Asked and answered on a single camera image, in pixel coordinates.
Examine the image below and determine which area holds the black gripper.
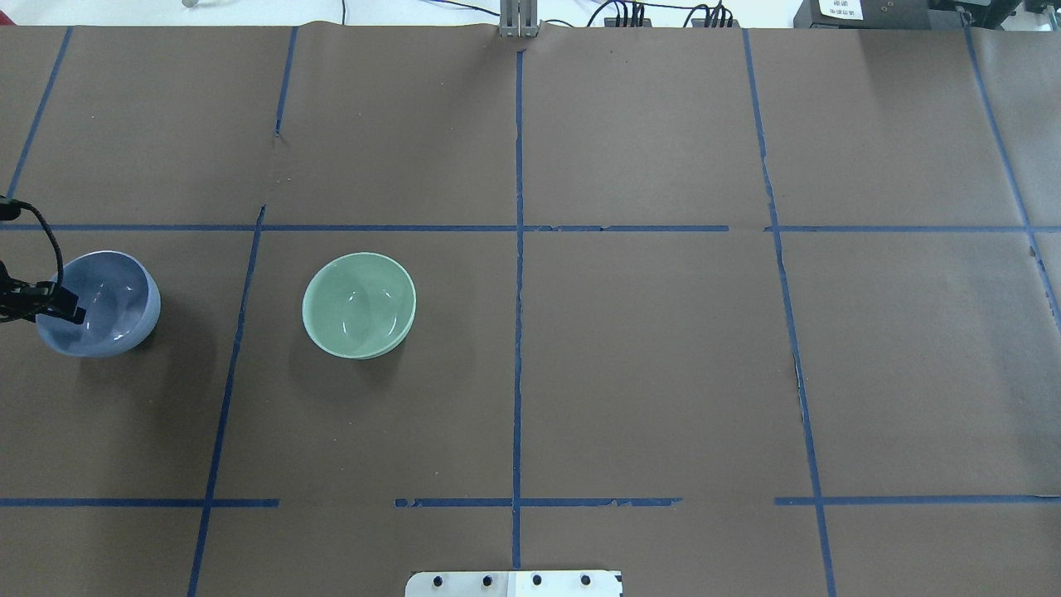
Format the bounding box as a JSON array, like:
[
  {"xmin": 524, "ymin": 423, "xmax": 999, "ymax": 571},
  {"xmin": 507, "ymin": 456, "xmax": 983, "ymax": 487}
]
[{"xmin": 1, "ymin": 261, "xmax": 86, "ymax": 324}]

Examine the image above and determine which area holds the blue ceramic bowl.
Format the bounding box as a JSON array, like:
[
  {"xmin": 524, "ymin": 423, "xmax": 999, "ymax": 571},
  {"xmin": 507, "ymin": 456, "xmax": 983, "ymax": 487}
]
[{"xmin": 36, "ymin": 250, "xmax": 162, "ymax": 358}]

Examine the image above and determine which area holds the green ceramic bowl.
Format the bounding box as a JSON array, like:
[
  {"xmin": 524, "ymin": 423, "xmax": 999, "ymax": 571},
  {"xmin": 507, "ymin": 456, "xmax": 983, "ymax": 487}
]
[{"xmin": 302, "ymin": 252, "xmax": 418, "ymax": 359}]

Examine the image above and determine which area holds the black power strip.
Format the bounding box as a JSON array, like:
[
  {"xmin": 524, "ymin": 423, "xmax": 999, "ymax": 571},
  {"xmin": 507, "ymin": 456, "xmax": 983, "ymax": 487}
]
[
  {"xmin": 599, "ymin": 1, "xmax": 653, "ymax": 29},
  {"xmin": 683, "ymin": 1, "xmax": 740, "ymax": 29}
]

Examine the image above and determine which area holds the black equipment box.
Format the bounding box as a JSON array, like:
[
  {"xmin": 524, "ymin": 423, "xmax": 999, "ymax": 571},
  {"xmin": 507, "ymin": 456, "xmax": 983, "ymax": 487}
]
[{"xmin": 792, "ymin": 1, "xmax": 963, "ymax": 31}]

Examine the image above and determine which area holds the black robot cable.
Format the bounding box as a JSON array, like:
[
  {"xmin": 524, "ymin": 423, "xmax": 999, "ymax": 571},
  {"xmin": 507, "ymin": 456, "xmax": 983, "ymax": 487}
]
[{"xmin": 0, "ymin": 196, "xmax": 65, "ymax": 291}]

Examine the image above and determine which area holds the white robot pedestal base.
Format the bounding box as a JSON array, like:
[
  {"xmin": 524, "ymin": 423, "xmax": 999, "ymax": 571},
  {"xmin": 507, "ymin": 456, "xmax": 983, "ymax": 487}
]
[{"xmin": 405, "ymin": 570, "xmax": 624, "ymax": 596}]

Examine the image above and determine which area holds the aluminium frame post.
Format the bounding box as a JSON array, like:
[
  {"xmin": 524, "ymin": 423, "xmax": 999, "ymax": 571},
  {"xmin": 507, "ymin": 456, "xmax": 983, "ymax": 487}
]
[{"xmin": 499, "ymin": 0, "xmax": 541, "ymax": 38}]

